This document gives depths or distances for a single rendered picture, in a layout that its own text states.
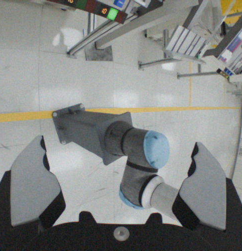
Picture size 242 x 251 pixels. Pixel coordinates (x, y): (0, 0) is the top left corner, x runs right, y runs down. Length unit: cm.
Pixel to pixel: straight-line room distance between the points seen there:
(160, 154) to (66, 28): 105
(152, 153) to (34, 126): 81
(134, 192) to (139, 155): 12
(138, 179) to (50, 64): 90
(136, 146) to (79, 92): 76
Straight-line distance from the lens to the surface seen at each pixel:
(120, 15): 57
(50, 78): 108
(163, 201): 45
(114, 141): 57
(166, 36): 143
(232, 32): 125
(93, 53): 124
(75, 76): 114
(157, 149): 47
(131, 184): 50
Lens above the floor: 104
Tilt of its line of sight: 50 degrees down
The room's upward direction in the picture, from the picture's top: 101 degrees clockwise
